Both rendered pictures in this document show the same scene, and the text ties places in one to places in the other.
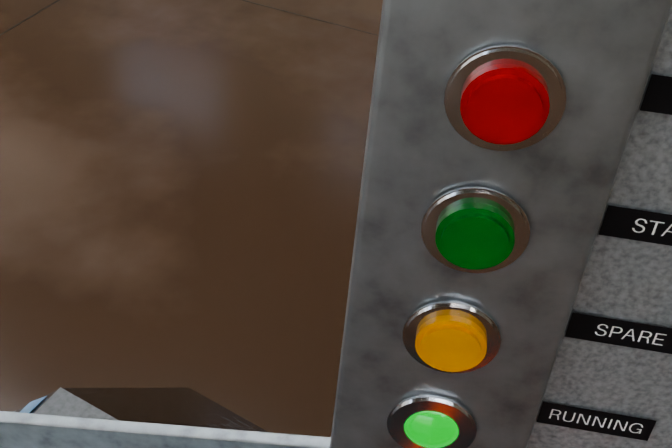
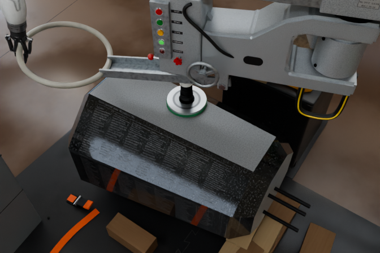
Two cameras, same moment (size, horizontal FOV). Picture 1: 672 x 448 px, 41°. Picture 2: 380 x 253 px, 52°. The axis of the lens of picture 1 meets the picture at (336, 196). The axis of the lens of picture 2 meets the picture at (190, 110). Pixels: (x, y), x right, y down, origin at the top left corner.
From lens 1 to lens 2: 1.37 m
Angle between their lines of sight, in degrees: 14
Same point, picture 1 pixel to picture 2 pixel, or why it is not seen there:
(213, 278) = not seen: hidden behind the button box
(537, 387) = (169, 37)
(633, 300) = (176, 29)
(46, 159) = (122, 17)
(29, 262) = (119, 46)
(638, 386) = (180, 38)
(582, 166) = (166, 16)
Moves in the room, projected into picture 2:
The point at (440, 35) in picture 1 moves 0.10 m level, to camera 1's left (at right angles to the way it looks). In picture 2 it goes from (153, 7) to (129, 4)
